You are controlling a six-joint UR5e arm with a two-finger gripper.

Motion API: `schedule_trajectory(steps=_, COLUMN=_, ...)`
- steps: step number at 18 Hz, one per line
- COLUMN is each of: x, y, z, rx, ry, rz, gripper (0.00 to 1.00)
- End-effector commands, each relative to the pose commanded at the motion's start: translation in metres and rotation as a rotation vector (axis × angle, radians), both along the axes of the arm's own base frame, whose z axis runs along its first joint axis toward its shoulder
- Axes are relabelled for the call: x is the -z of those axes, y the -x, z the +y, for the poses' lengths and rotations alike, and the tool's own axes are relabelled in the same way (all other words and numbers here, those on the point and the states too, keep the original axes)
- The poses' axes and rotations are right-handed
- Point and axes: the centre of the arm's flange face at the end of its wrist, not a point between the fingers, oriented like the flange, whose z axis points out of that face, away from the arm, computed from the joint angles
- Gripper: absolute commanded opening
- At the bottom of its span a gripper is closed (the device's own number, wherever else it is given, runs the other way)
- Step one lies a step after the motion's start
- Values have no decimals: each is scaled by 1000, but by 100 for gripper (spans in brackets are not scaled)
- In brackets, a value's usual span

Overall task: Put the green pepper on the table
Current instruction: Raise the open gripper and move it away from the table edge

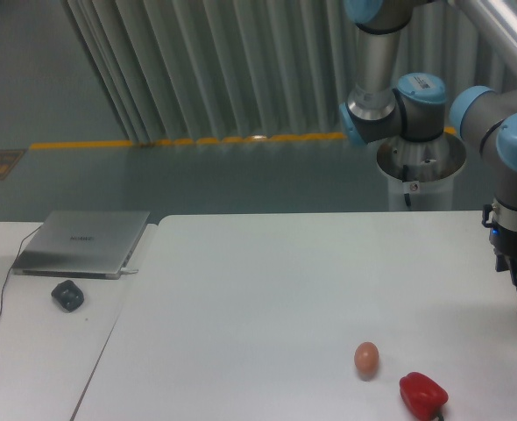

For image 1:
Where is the black cable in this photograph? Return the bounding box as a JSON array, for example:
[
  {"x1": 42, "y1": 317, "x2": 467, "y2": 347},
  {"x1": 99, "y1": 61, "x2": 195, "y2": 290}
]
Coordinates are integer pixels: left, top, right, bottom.
[{"x1": 0, "y1": 220, "x2": 44, "y2": 357}]

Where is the red bell pepper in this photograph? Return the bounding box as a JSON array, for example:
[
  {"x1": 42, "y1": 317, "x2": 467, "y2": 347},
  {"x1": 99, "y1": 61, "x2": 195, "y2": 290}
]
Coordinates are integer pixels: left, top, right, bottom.
[{"x1": 399, "y1": 372, "x2": 449, "y2": 420}]

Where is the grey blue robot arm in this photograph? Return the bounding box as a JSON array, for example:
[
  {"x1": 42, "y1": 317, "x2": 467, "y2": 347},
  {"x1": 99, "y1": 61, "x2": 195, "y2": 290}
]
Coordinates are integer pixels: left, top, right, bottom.
[{"x1": 339, "y1": 1, "x2": 517, "y2": 293}]

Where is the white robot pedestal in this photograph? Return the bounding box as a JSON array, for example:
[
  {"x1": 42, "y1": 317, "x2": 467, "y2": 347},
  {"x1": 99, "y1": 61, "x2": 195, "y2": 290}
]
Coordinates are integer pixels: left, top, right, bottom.
[{"x1": 376, "y1": 132, "x2": 466, "y2": 211}]

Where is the small black device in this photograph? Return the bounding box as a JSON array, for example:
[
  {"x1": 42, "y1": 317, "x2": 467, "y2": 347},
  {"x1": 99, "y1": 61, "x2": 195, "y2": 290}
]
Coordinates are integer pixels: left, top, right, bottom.
[{"x1": 51, "y1": 280, "x2": 84, "y2": 312}]

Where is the grey pleated curtain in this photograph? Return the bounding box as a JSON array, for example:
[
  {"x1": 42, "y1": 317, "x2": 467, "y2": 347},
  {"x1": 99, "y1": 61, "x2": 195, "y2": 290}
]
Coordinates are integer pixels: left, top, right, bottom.
[{"x1": 63, "y1": 1, "x2": 517, "y2": 145}]

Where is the brown egg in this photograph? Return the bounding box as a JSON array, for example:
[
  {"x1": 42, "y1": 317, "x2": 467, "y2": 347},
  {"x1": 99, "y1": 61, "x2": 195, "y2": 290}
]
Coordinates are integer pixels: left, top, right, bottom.
[{"x1": 354, "y1": 342, "x2": 379, "y2": 377}]

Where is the silver closed laptop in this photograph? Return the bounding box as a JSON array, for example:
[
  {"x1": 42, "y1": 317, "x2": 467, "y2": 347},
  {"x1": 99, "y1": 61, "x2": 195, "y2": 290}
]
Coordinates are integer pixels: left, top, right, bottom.
[{"x1": 12, "y1": 210, "x2": 150, "y2": 280}]

